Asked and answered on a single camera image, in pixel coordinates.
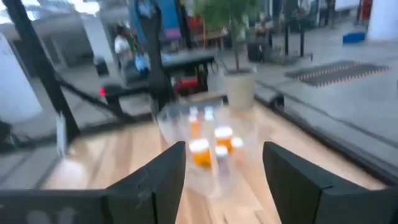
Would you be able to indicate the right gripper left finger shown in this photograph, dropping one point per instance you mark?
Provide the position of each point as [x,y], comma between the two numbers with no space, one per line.
[149,193]

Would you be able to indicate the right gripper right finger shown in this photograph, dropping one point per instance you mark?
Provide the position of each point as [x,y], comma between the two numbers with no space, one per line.
[304,193]

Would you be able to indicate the large orange pill bottle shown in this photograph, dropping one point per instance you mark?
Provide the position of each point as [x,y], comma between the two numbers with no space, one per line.
[224,140]
[201,155]

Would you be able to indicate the small orange pill bottle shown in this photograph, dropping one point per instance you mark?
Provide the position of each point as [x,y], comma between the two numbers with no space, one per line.
[194,129]

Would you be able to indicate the orange bottle with mixed pills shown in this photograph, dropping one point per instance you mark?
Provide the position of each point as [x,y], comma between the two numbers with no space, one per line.
[237,146]

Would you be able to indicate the clear plastic bin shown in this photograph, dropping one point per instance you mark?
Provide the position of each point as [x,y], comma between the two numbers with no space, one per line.
[248,168]
[171,121]

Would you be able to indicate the red case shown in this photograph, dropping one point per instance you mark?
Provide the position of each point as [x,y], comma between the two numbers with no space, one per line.
[186,85]

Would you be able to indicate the white plant pot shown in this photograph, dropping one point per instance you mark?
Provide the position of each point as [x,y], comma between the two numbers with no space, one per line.
[240,88]

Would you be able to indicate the black mat with striped edge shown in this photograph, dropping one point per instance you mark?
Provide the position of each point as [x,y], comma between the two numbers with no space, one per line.
[335,73]

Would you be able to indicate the person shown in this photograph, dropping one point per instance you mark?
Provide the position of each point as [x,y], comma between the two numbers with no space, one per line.
[122,46]

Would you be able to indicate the black metal stand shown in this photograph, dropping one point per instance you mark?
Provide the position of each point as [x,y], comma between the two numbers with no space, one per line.
[301,31]

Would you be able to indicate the blue floor box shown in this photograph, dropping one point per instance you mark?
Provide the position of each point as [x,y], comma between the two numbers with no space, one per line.
[354,37]

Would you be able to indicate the blue computer screen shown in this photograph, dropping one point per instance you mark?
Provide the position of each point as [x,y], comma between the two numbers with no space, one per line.
[171,15]

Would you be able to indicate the black rounded bracket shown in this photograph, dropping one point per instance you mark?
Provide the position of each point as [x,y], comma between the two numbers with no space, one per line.
[277,101]

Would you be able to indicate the black aluminium table frame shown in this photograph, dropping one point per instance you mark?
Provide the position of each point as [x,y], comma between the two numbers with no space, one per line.
[42,71]

